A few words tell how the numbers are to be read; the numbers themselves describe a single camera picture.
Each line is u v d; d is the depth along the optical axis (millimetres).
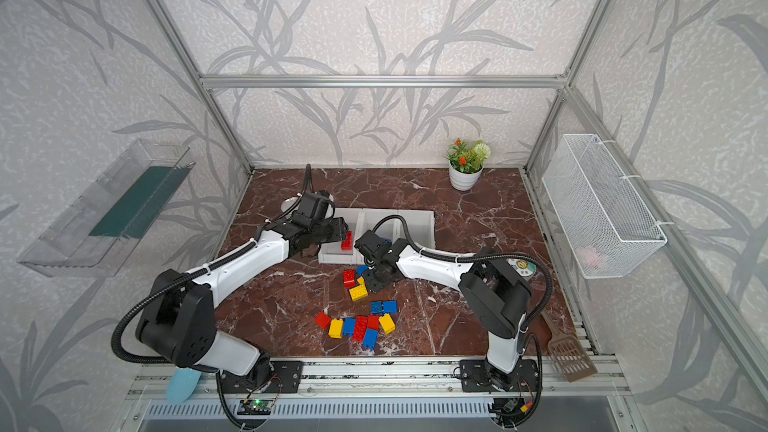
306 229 677
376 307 831
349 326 806
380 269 662
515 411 725
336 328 793
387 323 806
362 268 930
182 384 730
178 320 430
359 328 804
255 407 715
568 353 773
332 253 956
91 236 632
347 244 971
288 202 1042
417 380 738
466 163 1023
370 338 776
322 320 831
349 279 889
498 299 462
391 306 849
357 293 865
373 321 809
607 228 607
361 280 889
